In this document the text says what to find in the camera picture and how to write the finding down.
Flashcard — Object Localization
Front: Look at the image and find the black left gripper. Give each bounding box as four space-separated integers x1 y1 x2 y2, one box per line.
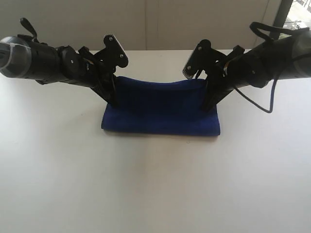
77 57 118 106

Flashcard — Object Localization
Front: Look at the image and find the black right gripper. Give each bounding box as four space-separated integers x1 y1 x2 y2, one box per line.
202 57 245 111

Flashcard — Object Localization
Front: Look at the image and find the blue towel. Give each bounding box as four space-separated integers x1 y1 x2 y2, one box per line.
101 76 221 136

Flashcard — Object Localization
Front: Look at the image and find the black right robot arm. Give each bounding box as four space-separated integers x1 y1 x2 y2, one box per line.
202 28 311 111

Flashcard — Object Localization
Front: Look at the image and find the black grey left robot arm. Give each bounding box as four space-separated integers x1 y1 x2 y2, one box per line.
0 36 117 105

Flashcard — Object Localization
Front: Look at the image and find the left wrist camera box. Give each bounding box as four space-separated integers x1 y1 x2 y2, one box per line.
94 34 129 70

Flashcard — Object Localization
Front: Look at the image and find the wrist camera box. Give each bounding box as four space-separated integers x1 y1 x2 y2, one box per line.
94 34 129 70
182 39 222 80

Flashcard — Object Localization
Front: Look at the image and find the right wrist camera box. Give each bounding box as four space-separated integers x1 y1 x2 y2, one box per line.
182 39 222 80

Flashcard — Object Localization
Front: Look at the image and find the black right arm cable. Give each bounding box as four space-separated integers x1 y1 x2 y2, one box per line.
234 72 279 114

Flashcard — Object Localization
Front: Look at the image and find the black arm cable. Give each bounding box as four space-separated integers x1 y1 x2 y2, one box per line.
19 17 38 42
234 72 279 114

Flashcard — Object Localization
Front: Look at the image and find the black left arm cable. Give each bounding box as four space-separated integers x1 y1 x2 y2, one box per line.
19 17 38 42

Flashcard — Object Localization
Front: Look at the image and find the dark window frame post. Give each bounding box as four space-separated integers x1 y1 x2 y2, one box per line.
273 0 293 28

